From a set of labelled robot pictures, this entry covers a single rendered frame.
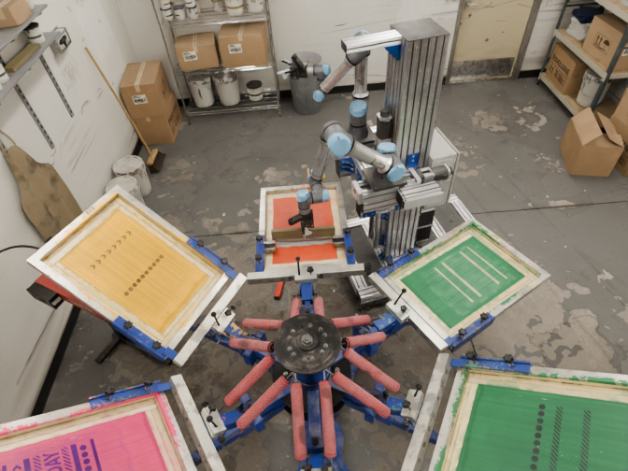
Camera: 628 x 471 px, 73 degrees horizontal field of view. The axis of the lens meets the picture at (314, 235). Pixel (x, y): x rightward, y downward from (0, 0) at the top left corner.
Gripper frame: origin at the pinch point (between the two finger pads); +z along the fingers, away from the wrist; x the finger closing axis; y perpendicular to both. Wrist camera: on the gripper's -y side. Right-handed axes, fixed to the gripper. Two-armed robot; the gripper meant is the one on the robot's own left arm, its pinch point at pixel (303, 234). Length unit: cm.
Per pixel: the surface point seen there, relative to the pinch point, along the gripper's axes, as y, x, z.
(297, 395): -6, -114, -23
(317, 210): 10.3, 26.2, 5.5
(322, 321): 8, -84, -30
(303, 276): -1.4, -39.1, -6.8
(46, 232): -194, 45, 22
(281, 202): -14.4, 37.9, 5.4
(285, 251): -12.4, -9.1, 5.4
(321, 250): 10.2, -10.8, 5.5
